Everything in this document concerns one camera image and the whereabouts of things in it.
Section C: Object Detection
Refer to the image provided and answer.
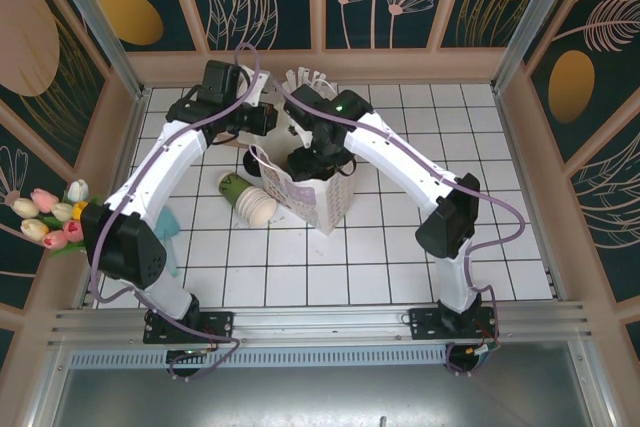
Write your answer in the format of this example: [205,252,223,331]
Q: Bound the coloured power wires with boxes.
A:
[444,316,503,377]

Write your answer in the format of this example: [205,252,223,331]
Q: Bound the aluminium corner post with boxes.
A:
[490,0,586,97]
[40,0,151,101]

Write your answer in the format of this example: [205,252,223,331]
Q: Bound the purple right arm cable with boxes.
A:
[279,89,527,378]

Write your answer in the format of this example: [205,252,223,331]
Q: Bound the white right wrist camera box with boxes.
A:
[288,119,314,148]

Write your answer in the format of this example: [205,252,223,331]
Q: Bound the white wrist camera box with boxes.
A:
[242,66,275,109]
[288,119,314,148]

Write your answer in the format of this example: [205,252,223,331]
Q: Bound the aluminium frame bar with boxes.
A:
[27,346,74,427]
[567,339,617,427]

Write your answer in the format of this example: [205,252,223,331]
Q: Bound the aluminium mounting rail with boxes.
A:
[48,300,594,348]

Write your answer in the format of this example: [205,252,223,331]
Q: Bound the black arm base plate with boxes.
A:
[408,306,502,342]
[143,310,236,346]

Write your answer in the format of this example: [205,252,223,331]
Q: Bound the green paper coffee cup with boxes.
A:
[217,170,254,207]

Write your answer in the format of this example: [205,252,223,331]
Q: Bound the tulip bouquet in vase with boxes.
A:
[48,194,104,258]

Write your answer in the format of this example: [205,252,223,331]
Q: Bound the pink artificial tulip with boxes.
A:
[31,188,60,213]
[42,230,69,251]

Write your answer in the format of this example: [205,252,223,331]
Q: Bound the white printed paper bag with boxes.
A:
[248,142,359,238]

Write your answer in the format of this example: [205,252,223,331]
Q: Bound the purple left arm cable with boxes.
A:
[89,42,264,383]

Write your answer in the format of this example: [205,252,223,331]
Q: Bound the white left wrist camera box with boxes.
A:
[242,66,275,109]

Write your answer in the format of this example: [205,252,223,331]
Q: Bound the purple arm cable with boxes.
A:
[89,42,264,383]
[279,89,527,378]

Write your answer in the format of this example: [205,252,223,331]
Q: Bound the grey slotted cable duct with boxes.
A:
[67,345,454,369]

